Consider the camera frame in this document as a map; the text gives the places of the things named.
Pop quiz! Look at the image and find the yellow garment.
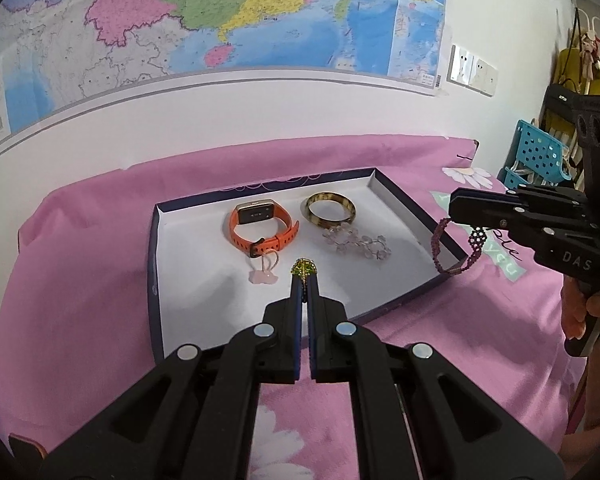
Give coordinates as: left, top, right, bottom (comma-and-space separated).
552, 47, 600, 100

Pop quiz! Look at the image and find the pink flower printed blanket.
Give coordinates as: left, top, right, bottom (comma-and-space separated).
0, 132, 600, 480

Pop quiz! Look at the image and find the pink charm hair tie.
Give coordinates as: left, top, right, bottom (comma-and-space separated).
248, 251, 282, 287

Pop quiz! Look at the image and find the person's right hand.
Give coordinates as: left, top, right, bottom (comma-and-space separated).
560, 276, 600, 343

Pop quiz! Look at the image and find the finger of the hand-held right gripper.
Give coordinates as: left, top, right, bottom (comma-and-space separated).
447, 186, 549, 261

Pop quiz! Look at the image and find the white shallow box tray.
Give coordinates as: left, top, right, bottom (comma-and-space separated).
147, 167, 471, 363

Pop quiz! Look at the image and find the white coat rack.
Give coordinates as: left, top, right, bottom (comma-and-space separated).
574, 7, 600, 96

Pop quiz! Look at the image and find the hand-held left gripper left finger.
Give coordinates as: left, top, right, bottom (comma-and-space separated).
37, 279, 304, 480

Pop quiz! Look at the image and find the orange smart watch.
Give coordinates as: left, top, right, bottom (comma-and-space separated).
228, 201, 302, 257

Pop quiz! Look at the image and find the small plush doll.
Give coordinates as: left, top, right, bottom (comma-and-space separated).
580, 30, 600, 81

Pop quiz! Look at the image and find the white wall socket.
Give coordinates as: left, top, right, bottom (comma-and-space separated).
447, 44, 476, 86
472, 57, 499, 96

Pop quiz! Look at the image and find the blue plastic basket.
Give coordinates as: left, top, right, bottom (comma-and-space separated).
511, 120, 571, 184
497, 165, 538, 192

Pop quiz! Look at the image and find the tortoiseshell bangle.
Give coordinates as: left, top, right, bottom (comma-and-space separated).
300, 191, 357, 228

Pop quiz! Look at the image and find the clear crystal bracelet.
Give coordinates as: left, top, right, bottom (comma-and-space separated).
321, 225, 393, 263

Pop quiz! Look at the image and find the colourful wall map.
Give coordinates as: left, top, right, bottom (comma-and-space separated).
0, 0, 451, 171

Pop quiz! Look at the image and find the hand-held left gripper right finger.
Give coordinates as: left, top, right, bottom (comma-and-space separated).
306, 279, 566, 480

